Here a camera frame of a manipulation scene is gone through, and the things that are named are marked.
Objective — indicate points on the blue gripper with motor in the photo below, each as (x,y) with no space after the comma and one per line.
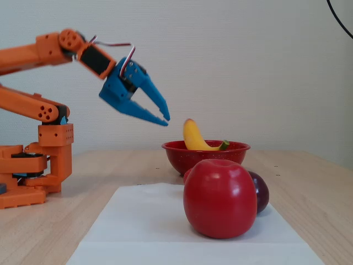
(116,92)

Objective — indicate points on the yellow banana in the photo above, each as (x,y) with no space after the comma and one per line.
(193,138)

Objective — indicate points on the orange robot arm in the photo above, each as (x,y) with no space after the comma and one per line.
(24,55)

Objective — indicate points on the red speckled bowl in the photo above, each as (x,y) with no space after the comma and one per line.
(179,157)

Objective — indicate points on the white paper sheet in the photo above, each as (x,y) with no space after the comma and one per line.
(138,220)

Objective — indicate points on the red apple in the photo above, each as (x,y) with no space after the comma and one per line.
(220,198)

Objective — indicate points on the dark purple plum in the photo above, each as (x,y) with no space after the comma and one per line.
(262,193)

